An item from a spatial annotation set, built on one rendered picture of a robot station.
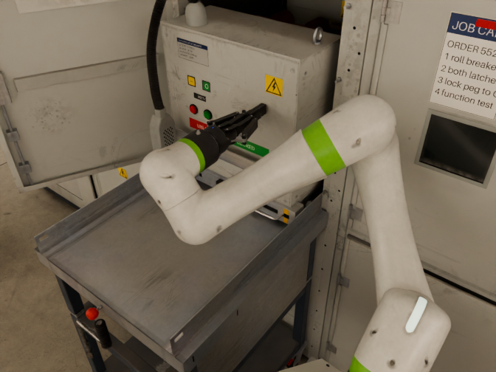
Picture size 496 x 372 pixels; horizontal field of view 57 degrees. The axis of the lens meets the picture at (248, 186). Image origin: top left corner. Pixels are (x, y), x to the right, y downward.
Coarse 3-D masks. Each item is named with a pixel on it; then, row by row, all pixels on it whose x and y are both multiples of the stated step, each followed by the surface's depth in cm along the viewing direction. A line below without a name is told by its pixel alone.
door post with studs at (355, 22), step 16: (352, 0) 110; (368, 0) 107; (352, 16) 112; (368, 16) 109; (352, 32) 114; (352, 48) 116; (352, 64) 118; (336, 80) 122; (352, 80) 120; (336, 96) 126; (352, 96) 123; (336, 176) 140; (336, 192) 143; (336, 208) 147; (336, 224) 150; (320, 272) 167; (320, 288) 172; (320, 304) 177; (320, 320) 182
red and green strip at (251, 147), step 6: (192, 120) 149; (192, 126) 150; (198, 126) 148; (204, 126) 146; (234, 144) 142; (240, 144) 140; (252, 144) 136; (252, 150) 138; (258, 150) 136; (264, 150) 134
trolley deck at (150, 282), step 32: (128, 224) 146; (160, 224) 146; (256, 224) 145; (320, 224) 148; (64, 256) 135; (96, 256) 135; (128, 256) 135; (160, 256) 135; (192, 256) 135; (224, 256) 135; (288, 256) 135; (96, 288) 125; (128, 288) 125; (160, 288) 125; (192, 288) 125; (256, 288) 125; (128, 320) 117; (160, 320) 117; (224, 320) 117; (160, 352) 113; (192, 352) 109
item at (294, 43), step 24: (168, 24) 134; (216, 24) 134; (240, 24) 134; (264, 24) 134; (288, 24) 133; (264, 48) 118; (288, 48) 118; (312, 48) 118; (336, 48) 124; (312, 72) 119; (336, 72) 130; (312, 96) 124; (312, 120) 129
